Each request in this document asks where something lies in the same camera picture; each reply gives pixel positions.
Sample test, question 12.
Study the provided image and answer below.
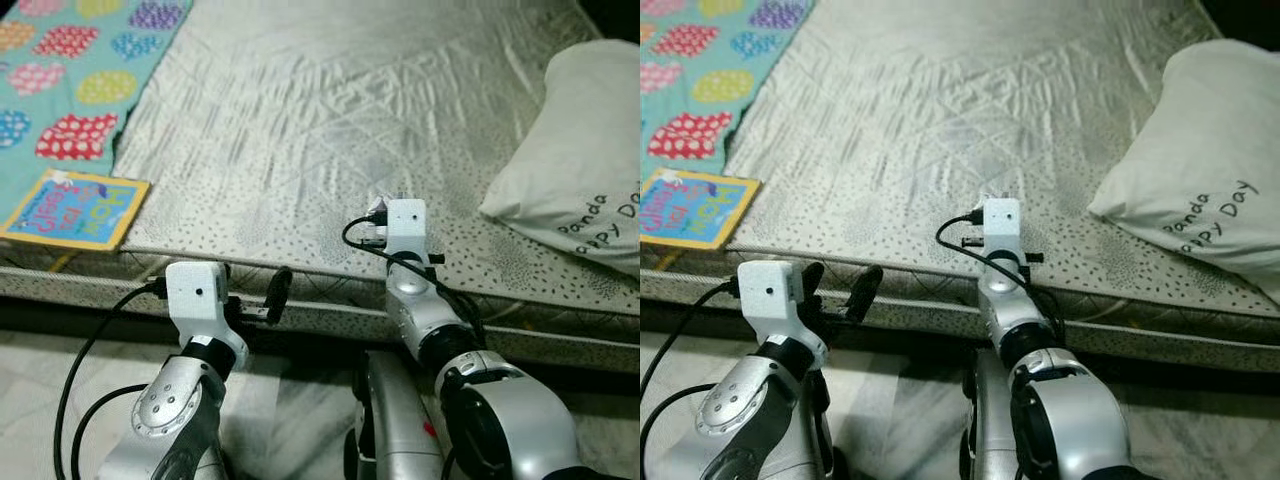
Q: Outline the dark bed frame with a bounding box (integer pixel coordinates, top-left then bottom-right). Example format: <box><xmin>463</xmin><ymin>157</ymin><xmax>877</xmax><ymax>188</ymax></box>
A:
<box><xmin>0</xmin><ymin>295</ymin><xmax>641</xmax><ymax>411</ymax></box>
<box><xmin>640</xmin><ymin>300</ymin><xmax>1280</xmax><ymax>401</ymax></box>

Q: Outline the yellow-bordered blue children's book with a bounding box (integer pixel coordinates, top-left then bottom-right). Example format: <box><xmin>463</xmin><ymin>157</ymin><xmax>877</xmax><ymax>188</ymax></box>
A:
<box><xmin>0</xmin><ymin>170</ymin><xmax>151</xmax><ymax>251</ymax></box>
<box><xmin>640</xmin><ymin>167</ymin><xmax>761</xmax><ymax>251</ymax></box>

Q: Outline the teal heart-print blanket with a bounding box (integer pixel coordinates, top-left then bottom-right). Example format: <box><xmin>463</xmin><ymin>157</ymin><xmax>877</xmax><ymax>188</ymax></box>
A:
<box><xmin>640</xmin><ymin>0</ymin><xmax>816</xmax><ymax>173</ymax></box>
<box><xmin>0</xmin><ymin>0</ymin><xmax>193</xmax><ymax>233</ymax></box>

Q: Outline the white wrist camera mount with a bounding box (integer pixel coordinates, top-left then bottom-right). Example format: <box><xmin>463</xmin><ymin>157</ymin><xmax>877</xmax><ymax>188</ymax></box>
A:
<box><xmin>383</xmin><ymin>198</ymin><xmax>431</xmax><ymax>266</ymax></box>
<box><xmin>165</xmin><ymin>260</ymin><xmax>249</xmax><ymax>369</ymax></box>
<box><xmin>737</xmin><ymin>260</ymin><xmax>829</xmax><ymax>369</ymax></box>
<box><xmin>980</xmin><ymin>198</ymin><xmax>1023</xmax><ymax>266</ymax></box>

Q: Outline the grey quilted mattress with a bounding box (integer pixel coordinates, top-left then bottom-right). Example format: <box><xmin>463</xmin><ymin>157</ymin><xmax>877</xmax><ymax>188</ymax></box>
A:
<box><xmin>640</xmin><ymin>0</ymin><xmax>1280</xmax><ymax>373</ymax></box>
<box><xmin>0</xmin><ymin>0</ymin><xmax>641</xmax><ymax>373</ymax></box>

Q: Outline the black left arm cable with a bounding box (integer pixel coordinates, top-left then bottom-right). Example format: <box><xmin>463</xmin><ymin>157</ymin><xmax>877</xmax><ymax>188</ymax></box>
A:
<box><xmin>640</xmin><ymin>280</ymin><xmax>743</xmax><ymax>480</ymax></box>
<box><xmin>55</xmin><ymin>280</ymin><xmax>169</xmax><ymax>480</ymax></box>

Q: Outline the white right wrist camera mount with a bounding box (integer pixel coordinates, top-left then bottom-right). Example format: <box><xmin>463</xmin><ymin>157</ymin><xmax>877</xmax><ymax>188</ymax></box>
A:
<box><xmin>383</xmin><ymin>198</ymin><xmax>431</xmax><ymax>266</ymax></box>
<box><xmin>980</xmin><ymin>198</ymin><xmax>1023</xmax><ymax>266</ymax></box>

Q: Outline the silver robot leg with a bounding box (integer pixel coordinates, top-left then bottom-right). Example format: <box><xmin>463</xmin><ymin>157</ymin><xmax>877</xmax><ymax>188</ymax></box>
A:
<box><xmin>345</xmin><ymin>350</ymin><xmax>446</xmax><ymax>480</ymax></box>
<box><xmin>960</xmin><ymin>350</ymin><xmax>1021</xmax><ymax>480</ymax></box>

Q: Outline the white pillow with black lettering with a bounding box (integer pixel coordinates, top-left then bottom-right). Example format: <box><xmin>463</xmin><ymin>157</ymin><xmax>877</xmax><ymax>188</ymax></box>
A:
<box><xmin>478</xmin><ymin>40</ymin><xmax>641</xmax><ymax>279</ymax></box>
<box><xmin>1087</xmin><ymin>38</ymin><xmax>1280</xmax><ymax>306</ymax></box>

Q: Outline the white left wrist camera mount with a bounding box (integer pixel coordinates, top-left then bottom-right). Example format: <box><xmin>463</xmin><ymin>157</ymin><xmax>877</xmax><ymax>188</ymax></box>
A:
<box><xmin>165</xmin><ymin>260</ymin><xmax>249</xmax><ymax>369</ymax></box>
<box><xmin>737</xmin><ymin>260</ymin><xmax>829</xmax><ymax>369</ymax></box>

